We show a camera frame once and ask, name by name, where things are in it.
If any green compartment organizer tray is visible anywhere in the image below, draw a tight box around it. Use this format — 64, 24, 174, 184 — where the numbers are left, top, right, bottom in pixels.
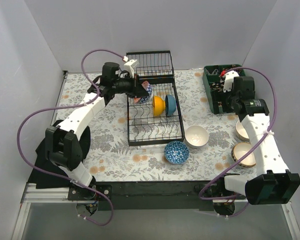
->
202, 64, 241, 115

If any white bowl far right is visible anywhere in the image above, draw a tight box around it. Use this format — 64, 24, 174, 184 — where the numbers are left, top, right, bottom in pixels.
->
235, 121, 250, 142

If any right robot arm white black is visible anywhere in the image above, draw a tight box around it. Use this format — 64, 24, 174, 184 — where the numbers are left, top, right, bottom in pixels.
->
216, 73, 300, 205

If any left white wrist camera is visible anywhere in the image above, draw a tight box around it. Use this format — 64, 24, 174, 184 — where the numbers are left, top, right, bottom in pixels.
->
122, 56, 139, 79

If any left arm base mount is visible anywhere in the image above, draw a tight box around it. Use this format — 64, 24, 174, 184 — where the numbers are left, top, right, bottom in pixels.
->
67, 179, 113, 218

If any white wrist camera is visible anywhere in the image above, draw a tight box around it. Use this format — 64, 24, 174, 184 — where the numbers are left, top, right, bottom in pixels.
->
122, 56, 139, 79
220, 70, 240, 93

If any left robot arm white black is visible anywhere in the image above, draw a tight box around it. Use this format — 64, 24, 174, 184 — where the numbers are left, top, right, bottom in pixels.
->
45, 59, 150, 200

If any black wire dish rack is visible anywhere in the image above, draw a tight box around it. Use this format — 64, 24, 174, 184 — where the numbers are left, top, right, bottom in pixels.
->
125, 50, 185, 146

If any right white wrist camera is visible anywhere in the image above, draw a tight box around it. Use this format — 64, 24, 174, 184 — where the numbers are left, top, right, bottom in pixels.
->
220, 70, 240, 93

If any blue ceramic bowl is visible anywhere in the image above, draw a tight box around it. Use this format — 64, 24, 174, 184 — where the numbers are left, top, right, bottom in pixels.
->
165, 94, 177, 116

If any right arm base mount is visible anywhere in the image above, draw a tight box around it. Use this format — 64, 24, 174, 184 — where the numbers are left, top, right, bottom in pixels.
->
198, 183, 250, 220

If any red patterned bowl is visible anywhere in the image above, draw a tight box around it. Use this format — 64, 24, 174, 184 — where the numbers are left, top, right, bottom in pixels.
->
133, 81, 153, 105

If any plain white bowl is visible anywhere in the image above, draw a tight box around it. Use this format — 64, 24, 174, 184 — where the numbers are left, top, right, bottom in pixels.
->
185, 125, 209, 149

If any black front base bar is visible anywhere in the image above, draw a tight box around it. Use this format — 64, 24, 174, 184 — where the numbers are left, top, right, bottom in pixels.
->
96, 181, 214, 211

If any blue patterned bowl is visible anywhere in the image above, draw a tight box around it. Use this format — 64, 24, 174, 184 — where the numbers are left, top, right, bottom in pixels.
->
164, 141, 189, 165

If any yellow bowl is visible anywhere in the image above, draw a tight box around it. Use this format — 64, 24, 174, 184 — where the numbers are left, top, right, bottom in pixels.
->
152, 96, 166, 117

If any aluminium frame rail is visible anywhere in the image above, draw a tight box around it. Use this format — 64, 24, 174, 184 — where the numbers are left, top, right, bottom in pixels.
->
12, 183, 300, 240

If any white bowl patterned rim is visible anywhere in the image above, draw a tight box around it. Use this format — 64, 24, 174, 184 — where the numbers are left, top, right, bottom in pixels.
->
231, 142, 256, 168

